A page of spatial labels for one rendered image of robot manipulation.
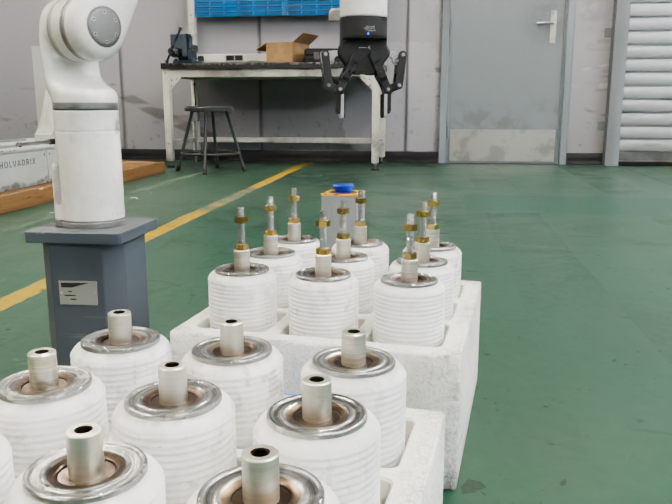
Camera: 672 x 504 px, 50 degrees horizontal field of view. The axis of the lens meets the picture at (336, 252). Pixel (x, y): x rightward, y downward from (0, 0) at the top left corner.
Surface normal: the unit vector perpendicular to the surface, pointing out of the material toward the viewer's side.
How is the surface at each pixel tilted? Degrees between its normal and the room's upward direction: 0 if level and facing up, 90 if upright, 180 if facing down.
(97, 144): 90
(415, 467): 0
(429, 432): 0
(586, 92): 90
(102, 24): 87
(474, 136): 90
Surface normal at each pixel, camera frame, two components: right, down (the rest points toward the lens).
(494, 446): 0.00, -0.98
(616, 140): -0.18, 0.22
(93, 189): 0.37, 0.18
